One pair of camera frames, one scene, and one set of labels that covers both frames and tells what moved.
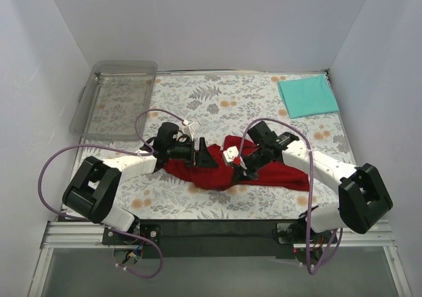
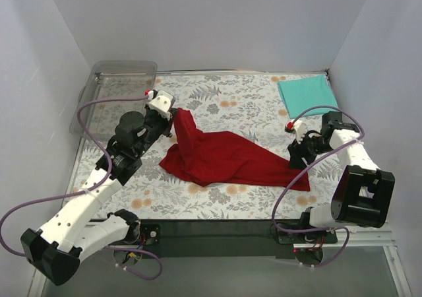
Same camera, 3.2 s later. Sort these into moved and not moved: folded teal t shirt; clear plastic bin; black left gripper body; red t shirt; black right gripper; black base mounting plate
Moved: red t shirt; black right gripper; black left gripper body
Not moved: black base mounting plate; clear plastic bin; folded teal t shirt
